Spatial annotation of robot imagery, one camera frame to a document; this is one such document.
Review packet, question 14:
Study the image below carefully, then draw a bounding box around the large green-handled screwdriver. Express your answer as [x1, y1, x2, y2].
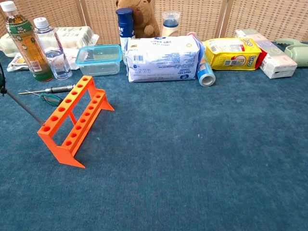
[0, 88, 46, 126]

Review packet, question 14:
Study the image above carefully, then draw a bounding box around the orange test tube rack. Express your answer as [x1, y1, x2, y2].
[37, 75, 115, 169]

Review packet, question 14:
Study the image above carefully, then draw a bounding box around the silver black precision screwdriver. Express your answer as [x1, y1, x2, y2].
[18, 84, 76, 95]

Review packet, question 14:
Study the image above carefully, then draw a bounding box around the blue felt table cover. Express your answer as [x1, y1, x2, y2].
[0, 40, 308, 231]

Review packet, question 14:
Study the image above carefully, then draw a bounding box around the white wet wipes pack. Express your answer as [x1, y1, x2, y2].
[125, 33, 202, 83]

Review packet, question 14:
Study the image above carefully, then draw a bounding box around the blue plastic wrap roll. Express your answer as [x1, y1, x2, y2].
[187, 31, 216, 87]

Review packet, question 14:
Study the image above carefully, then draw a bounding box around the clear container blue lid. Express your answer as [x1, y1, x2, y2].
[75, 44, 123, 77]

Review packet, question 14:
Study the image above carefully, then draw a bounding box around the white sauce bottle clear cap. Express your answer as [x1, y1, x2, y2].
[161, 11, 181, 38]

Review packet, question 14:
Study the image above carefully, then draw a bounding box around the blue spray can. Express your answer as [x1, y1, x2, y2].
[115, 7, 136, 65]

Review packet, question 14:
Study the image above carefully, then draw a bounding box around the brown capybara plush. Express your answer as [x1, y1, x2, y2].
[115, 0, 160, 39]

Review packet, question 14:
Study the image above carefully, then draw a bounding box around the yellow Lipo biscuit pack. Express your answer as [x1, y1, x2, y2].
[204, 38, 263, 71]

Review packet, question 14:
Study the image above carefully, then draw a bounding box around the clear water bottle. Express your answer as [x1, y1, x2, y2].
[33, 17, 73, 80]

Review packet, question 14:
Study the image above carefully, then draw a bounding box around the woven rattan folding screen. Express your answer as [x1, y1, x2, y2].
[0, 0, 308, 52]

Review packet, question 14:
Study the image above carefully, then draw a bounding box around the white toilet paper pack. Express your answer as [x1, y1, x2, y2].
[0, 26, 100, 58]

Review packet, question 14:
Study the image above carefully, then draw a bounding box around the pastel tissue box pack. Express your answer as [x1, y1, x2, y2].
[234, 28, 298, 79]

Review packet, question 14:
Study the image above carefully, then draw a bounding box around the green tea bottle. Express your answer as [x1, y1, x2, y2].
[0, 0, 54, 82]

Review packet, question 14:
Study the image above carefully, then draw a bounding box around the pale green lint roller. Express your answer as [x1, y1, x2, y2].
[276, 38, 308, 67]

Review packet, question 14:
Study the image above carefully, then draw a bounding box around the small green-handled screwdriver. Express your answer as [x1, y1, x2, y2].
[24, 90, 64, 106]

